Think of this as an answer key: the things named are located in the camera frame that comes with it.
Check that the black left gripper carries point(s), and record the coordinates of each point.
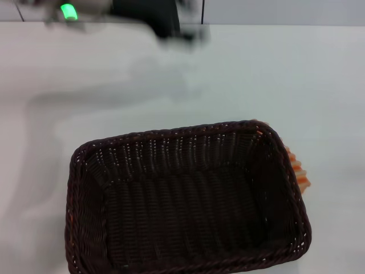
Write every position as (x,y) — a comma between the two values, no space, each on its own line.
(148,14)

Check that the dark brown woven basket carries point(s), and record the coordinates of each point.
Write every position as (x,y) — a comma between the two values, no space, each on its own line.
(182,205)

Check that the orange striped bread roll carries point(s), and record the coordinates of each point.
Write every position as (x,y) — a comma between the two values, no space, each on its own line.
(299,174)

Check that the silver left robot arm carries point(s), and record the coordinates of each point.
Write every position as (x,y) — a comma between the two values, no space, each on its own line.
(68,12)

